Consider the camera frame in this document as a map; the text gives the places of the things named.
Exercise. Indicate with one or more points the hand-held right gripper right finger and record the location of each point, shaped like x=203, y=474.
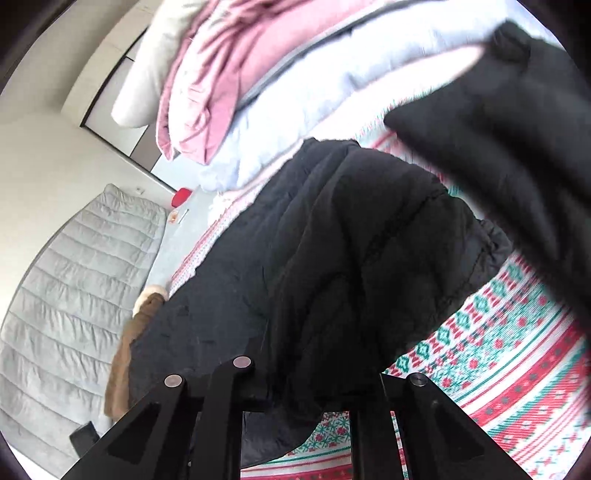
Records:
x=425, y=415

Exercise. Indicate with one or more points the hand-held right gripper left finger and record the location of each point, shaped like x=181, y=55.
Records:
x=226, y=392

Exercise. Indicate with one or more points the black quilted jacket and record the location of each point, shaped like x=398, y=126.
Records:
x=346, y=254

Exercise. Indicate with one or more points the red green patterned bed sheet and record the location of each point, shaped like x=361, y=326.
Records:
x=508, y=360

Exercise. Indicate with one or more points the brown folded cloth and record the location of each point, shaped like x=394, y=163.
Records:
x=124, y=360

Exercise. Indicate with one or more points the small black box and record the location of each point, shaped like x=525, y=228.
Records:
x=84, y=434

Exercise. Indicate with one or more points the grey bed mat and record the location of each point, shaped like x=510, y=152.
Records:
x=184, y=249

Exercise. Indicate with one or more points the pen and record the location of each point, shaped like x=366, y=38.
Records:
x=183, y=216

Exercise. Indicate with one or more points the grey quilted headboard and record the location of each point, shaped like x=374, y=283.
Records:
x=69, y=300

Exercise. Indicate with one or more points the red round object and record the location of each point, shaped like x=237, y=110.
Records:
x=181, y=197

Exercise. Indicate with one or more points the white sliding door wardrobe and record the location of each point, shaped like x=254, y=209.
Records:
x=138, y=145

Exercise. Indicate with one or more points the light blue duvet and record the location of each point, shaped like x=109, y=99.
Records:
x=286, y=129

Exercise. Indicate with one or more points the black folded garment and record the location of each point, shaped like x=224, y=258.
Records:
x=508, y=138

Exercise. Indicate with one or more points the beige pillow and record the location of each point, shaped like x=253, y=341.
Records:
x=143, y=83

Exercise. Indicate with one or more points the pink velvet blanket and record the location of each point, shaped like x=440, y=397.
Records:
x=231, y=69

